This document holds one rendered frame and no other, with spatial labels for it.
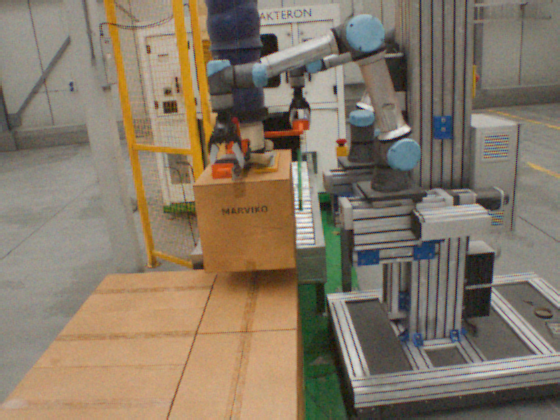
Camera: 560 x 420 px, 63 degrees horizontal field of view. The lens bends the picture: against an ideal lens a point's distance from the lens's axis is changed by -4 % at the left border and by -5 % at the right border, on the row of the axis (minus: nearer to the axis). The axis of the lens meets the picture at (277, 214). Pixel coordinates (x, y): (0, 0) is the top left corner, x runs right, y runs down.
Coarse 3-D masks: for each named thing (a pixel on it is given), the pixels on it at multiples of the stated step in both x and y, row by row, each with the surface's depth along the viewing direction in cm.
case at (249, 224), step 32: (288, 160) 225; (224, 192) 196; (256, 192) 196; (288, 192) 195; (224, 224) 201; (256, 224) 200; (288, 224) 199; (224, 256) 205; (256, 256) 205; (288, 256) 204
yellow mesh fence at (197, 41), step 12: (192, 0) 321; (192, 12) 323; (192, 24) 326; (204, 36) 357; (204, 60) 350; (204, 72) 338; (204, 84) 339; (204, 96) 342; (204, 108) 345; (204, 120) 348
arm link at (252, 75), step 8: (248, 64) 153; (256, 64) 153; (264, 64) 153; (240, 72) 151; (248, 72) 151; (256, 72) 151; (264, 72) 152; (240, 80) 152; (248, 80) 152; (256, 80) 152; (264, 80) 153
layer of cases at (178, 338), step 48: (96, 288) 232; (144, 288) 228; (192, 288) 224; (240, 288) 221; (288, 288) 217; (96, 336) 190; (144, 336) 187; (192, 336) 185; (240, 336) 183; (288, 336) 180; (48, 384) 162; (96, 384) 160; (144, 384) 159; (192, 384) 157; (240, 384) 155; (288, 384) 153
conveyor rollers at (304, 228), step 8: (296, 168) 437; (296, 176) 409; (304, 176) 403; (296, 184) 383; (304, 184) 380; (296, 192) 361; (304, 192) 360; (296, 200) 343; (304, 200) 343; (296, 208) 326; (304, 208) 326; (296, 216) 309; (304, 216) 309; (312, 216) 311; (296, 224) 294; (304, 224) 293; (312, 224) 293; (296, 232) 284; (304, 232) 283; (312, 232) 284; (296, 240) 275; (304, 240) 268; (312, 240) 267
